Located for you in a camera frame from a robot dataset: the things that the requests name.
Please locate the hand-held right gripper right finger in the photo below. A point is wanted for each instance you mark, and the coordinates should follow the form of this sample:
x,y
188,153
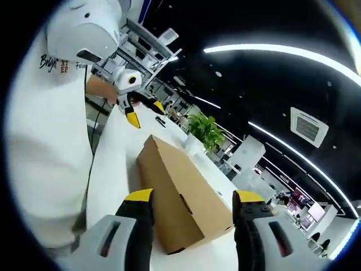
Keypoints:
x,y
245,240

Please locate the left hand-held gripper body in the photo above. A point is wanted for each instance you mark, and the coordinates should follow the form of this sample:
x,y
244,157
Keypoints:
x,y
124,82

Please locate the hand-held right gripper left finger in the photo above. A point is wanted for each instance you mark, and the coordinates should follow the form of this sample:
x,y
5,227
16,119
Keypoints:
x,y
132,226

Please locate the brown cardboard shoe box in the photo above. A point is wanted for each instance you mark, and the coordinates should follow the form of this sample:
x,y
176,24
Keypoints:
x,y
175,175

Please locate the small black object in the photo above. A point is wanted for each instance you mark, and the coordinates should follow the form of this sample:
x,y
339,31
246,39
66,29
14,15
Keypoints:
x,y
161,121

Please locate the white storage shelf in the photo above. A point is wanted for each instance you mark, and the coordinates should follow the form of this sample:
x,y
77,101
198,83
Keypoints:
x,y
135,45

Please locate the white slatted appliance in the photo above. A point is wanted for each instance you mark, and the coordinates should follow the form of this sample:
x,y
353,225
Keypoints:
x,y
168,36

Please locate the potted green plant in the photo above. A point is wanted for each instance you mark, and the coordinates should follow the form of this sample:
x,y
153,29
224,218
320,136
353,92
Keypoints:
x,y
207,130

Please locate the white chest-worn device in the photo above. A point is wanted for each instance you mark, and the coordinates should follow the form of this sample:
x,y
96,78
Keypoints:
x,y
81,25

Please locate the group of white office chairs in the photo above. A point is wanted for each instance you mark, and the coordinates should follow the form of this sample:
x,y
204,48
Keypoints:
x,y
317,240

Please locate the curved ceiling light strip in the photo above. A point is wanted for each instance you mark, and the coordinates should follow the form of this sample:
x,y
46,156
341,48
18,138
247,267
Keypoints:
x,y
255,124
253,48

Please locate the ceiling air conditioner vent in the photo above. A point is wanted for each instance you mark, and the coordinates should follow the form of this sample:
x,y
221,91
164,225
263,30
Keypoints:
x,y
308,127

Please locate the dark red wall screen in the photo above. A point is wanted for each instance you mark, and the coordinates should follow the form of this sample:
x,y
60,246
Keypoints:
x,y
300,197

